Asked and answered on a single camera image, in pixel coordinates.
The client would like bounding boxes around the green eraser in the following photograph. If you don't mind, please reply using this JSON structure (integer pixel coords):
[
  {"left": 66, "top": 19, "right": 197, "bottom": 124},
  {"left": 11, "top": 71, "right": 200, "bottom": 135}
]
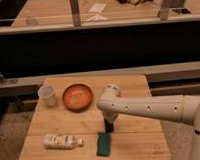
[{"left": 97, "top": 132, "right": 111, "bottom": 157}]

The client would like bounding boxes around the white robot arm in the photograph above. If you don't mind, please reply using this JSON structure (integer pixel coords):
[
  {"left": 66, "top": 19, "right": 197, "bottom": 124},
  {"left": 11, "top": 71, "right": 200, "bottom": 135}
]
[{"left": 96, "top": 84, "right": 200, "bottom": 160}]

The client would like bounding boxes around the orange bowl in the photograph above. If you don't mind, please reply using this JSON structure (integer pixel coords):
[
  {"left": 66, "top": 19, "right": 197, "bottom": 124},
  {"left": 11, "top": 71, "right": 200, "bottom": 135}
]
[{"left": 62, "top": 83, "right": 92, "bottom": 113}]

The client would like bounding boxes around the clear plastic bottle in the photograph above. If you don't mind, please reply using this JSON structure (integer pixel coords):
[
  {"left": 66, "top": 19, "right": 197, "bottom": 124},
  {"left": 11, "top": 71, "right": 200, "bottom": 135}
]
[{"left": 43, "top": 134, "right": 83, "bottom": 149}]

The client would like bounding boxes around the white plastic cup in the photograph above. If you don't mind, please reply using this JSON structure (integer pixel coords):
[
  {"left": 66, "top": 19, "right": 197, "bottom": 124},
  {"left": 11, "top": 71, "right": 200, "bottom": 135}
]
[{"left": 38, "top": 85, "right": 56, "bottom": 107}]

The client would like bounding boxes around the white paper sheet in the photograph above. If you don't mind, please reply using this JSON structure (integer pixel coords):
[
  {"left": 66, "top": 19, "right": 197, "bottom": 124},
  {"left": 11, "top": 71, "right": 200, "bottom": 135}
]
[{"left": 89, "top": 3, "right": 106, "bottom": 13}]

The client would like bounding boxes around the grey vertical post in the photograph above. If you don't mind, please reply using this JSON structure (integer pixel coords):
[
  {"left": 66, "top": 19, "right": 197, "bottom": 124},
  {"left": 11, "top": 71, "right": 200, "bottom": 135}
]
[{"left": 69, "top": 0, "right": 81, "bottom": 27}]

